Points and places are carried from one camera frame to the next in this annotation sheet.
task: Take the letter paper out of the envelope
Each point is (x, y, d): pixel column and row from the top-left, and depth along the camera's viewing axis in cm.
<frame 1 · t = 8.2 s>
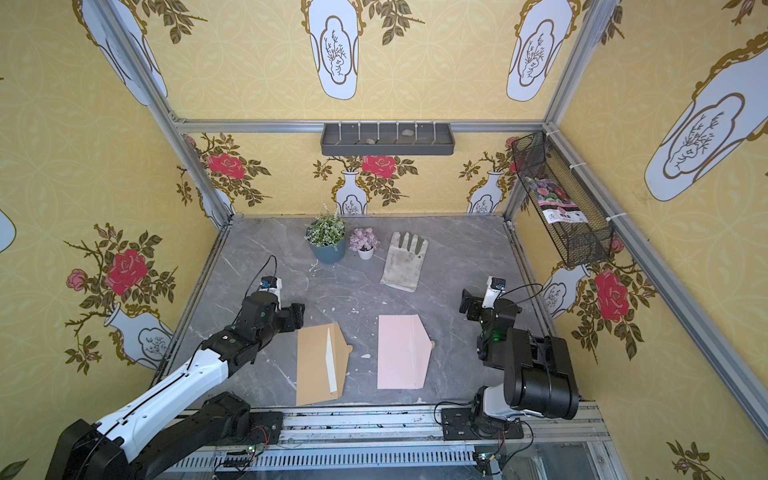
left hand: (296, 306, 85), fingers open
right hand: (478, 291, 93), fingers open
brown kraft envelope: (313, 384, 82), on the table
pink envelope: (404, 348, 90), on the table
dirty white work glove: (402, 267, 108), on the table
green plant in blue pot: (326, 236, 97), point 15 cm above the table
purple flowers in white pot: (363, 241, 102), point 10 cm above the table

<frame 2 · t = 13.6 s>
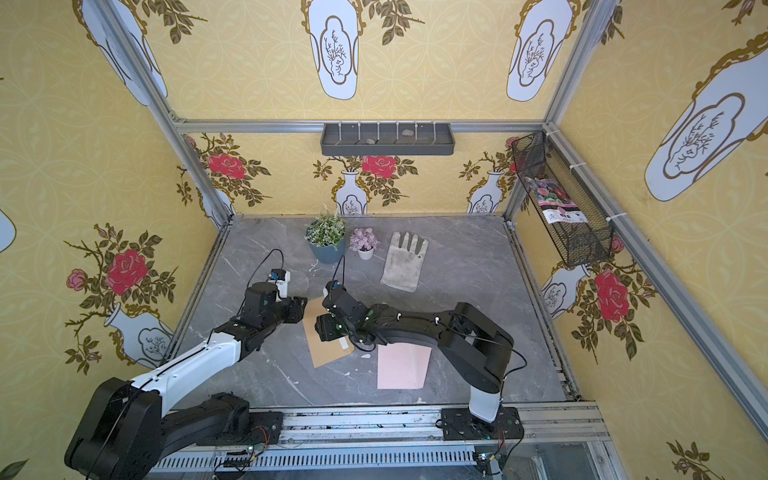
left hand: (302, 298, 89), fingers open
right hand: (322, 331, 84), fingers open
brown kraft envelope: (321, 351, 87), on the table
the other named things where they were.

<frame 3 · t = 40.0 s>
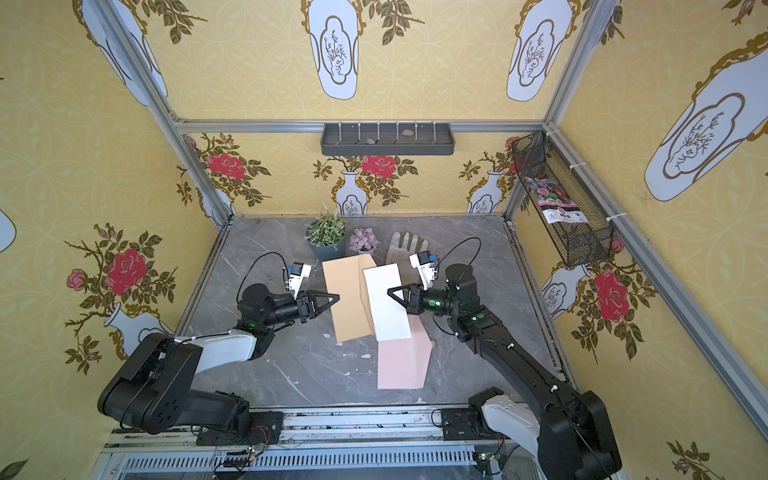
left hand: (340, 302, 78), fingers closed
right hand: (388, 298, 74), fingers closed
brown kraft envelope: (351, 313, 79), point 16 cm above the table
the other named things where they were.

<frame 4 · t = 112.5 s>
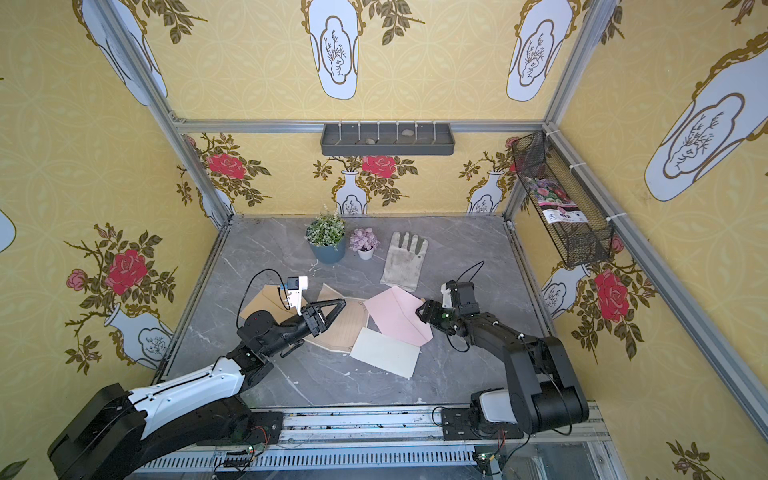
left hand: (346, 306, 72), fingers open
right hand: (423, 315, 92), fingers open
pink envelope: (394, 312, 97), on the table
white letter paper: (386, 352, 89), on the table
